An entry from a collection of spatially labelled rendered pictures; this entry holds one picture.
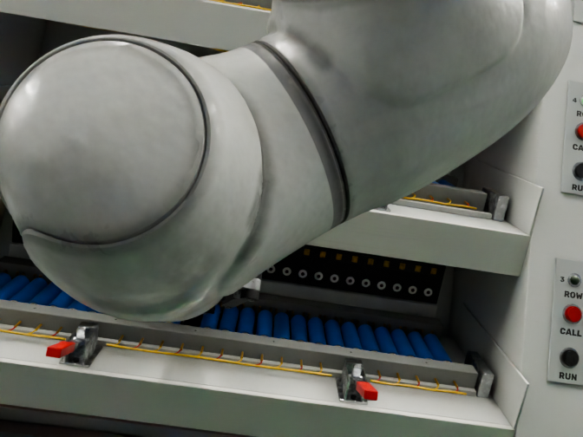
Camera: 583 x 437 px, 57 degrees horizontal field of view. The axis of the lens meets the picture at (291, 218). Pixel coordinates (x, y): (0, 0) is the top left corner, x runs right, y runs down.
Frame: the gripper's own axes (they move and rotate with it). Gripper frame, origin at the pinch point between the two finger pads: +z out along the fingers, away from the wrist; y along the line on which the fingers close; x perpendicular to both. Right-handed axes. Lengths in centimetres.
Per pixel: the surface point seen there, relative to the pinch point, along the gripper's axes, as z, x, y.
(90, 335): -1.8, 5.5, 9.0
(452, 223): -7.1, -9.9, -25.0
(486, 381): -1.3, 4.9, -31.6
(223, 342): -0.5, 4.3, -3.9
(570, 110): -9.4, -23.5, -36.3
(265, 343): -0.7, 4.0, -8.2
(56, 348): -10.2, 7.1, 9.3
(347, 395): -3.3, 8.0, -16.7
